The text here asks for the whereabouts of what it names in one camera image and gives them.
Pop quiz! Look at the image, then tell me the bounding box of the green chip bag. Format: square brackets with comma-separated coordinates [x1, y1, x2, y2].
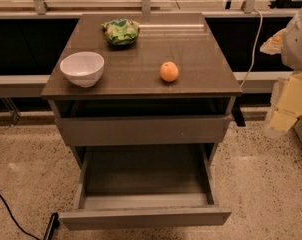
[101, 18, 140, 45]

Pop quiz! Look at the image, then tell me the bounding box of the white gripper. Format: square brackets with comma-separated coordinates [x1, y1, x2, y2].
[260, 7, 302, 138]

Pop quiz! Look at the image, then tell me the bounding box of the grey top drawer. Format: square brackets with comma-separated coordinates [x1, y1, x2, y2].
[51, 98, 231, 146]

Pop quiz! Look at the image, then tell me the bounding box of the metal window railing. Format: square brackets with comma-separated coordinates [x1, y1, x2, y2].
[0, 0, 302, 20]

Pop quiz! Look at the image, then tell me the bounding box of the white ceramic bowl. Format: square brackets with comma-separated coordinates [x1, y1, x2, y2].
[60, 52, 104, 87]

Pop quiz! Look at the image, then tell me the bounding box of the black floor cable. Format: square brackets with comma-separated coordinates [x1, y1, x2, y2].
[0, 185, 42, 240]

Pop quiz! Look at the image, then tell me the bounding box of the orange fruit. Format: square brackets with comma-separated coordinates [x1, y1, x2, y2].
[160, 62, 179, 82]

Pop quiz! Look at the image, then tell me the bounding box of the white hanging cable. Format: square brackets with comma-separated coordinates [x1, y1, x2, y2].
[239, 8, 264, 88]

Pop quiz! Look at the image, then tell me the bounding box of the grey drawer cabinet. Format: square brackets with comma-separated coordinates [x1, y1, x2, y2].
[42, 14, 241, 162]

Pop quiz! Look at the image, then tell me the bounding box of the grey open middle drawer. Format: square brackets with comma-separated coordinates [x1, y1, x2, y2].
[60, 144, 231, 230]

